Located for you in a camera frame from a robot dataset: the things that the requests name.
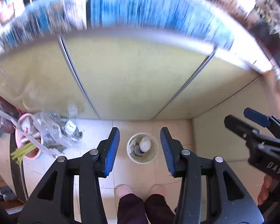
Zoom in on clear plastic trash cup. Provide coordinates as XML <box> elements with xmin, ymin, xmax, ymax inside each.
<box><xmin>126</xmin><ymin>133</ymin><xmax>160</xmax><ymax>164</ymax></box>

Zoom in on person right hand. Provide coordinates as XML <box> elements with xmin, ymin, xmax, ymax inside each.
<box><xmin>257</xmin><ymin>175</ymin><xmax>273</xmax><ymax>205</ymax></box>

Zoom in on person right foot slipper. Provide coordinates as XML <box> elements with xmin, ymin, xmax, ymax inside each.
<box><xmin>149</xmin><ymin>184</ymin><xmax>166</xmax><ymax>197</ymax></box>

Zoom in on clear plastic bag on floor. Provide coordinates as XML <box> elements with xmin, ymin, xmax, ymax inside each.
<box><xmin>32</xmin><ymin>112</ymin><xmax>83</xmax><ymax>152</ymax></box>

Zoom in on lower yellow cabinet doors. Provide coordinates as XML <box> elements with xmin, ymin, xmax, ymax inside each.
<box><xmin>0</xmin><ymin>36</ymin><xmax>280</xmax><ymax>199</ymax></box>

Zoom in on black round pot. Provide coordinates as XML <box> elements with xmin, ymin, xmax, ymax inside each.
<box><xmin>251</xmin><ymin>19</ymin><xmax>280</xmax><ymax>67</ymax></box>

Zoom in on pink bowl on floor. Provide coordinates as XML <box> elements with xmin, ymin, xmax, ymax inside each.
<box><xmin>15</xmin><ymin>113</ymin><xmax>43</xmax><ymax>161</ymax></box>

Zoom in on patchwork blue table mat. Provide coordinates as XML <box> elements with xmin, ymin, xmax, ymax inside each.
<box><xmin>0</xmin><ymin>0</ymin><xmax>234</xmax><ymax>51</ymax></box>

